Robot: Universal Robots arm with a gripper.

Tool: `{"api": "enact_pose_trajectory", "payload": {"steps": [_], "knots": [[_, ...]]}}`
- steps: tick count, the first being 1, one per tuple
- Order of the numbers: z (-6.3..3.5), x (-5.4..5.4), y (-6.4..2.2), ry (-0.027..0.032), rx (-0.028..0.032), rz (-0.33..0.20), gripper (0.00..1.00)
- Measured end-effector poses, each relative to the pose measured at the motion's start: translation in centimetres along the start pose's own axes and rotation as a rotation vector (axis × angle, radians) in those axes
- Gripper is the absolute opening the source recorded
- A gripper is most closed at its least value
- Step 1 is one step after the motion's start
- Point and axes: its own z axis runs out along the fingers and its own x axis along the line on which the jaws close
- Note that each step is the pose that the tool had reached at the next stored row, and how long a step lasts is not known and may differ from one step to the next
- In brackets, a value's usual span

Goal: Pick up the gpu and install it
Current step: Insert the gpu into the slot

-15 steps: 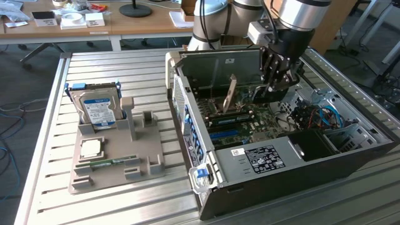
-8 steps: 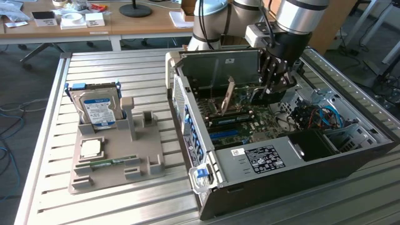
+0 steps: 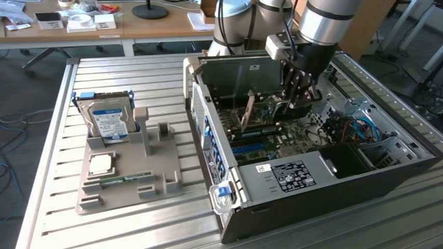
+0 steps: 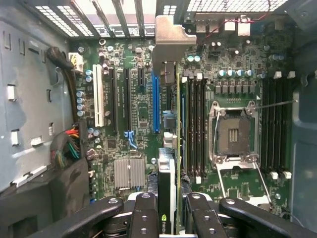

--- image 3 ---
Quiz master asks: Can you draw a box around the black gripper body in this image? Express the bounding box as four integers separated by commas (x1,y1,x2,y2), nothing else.
288,38,339,79

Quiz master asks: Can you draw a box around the graphics card with black cooler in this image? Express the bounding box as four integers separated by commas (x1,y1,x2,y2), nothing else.
238,89,312,132

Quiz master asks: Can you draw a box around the silver perforated drive cage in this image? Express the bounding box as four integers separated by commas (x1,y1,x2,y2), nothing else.
304,75,378,146

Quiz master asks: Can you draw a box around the green motherboard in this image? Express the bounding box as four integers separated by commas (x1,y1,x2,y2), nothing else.
218,103,330,167

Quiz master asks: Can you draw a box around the silver disk bay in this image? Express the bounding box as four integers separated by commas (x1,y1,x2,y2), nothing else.
358,134,422,170

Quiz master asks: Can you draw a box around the white paper stack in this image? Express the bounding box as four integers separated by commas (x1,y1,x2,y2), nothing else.
187,12,216,32

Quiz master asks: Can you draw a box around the brown cardboard box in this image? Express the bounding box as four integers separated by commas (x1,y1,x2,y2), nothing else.
199,0,219,25

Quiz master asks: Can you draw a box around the grey power supply unit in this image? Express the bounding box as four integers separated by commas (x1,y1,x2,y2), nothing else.
238,151,339,203

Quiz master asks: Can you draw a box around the open black PC case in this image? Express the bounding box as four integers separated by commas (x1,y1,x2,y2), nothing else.
181,46,443,244

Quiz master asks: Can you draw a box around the blue case latch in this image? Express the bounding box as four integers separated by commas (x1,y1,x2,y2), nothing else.
214,185,231,202

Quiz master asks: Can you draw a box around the black round lamp base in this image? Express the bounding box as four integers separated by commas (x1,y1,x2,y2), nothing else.
131,0,171,20

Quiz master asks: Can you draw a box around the grey parts rack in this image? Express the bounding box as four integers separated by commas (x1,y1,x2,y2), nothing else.
75,106,183,216

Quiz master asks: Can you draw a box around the hard disk with blue label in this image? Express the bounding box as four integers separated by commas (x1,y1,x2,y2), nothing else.
71,88,140,145

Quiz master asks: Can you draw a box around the small white box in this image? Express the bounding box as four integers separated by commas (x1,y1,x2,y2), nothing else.
93,13,117,31

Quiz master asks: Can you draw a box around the silver CPU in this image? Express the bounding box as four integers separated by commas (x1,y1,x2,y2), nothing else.
87,154,115,177

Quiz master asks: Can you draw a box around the flat white box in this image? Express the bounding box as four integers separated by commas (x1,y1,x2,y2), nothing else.
65,20,99,34

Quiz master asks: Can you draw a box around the white tape roll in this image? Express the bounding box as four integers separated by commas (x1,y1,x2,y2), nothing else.
67,14,95,28

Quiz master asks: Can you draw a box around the grey chair base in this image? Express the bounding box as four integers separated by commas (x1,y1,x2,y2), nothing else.
20,46,105,77

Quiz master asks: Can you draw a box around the white box with black lid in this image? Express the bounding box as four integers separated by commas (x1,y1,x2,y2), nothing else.
35,12,65,30

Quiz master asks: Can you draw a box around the white paper label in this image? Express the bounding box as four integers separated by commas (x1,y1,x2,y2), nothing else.
4,23,32,32

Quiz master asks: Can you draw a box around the clear plastic bag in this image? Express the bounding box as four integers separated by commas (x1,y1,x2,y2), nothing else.
0,0,35,24

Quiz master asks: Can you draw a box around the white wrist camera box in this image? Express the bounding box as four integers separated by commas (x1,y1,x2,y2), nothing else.
264,33,296,61

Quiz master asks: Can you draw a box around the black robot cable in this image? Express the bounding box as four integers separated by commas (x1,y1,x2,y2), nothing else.
215,0,300,62

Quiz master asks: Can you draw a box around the blue wire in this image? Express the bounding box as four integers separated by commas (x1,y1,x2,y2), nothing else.
352,116,382,143

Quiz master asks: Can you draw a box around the white table frame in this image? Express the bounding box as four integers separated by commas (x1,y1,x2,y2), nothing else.
379,0,443,71

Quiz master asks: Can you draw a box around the wooden desk with white frame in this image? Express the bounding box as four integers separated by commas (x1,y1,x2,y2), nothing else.
0,0,315,58

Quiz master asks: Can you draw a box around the white floor cable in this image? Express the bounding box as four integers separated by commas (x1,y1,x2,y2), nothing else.
0,108,53,126

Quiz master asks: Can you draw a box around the blue floor cable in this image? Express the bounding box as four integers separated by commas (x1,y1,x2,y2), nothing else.
0,124,28,222

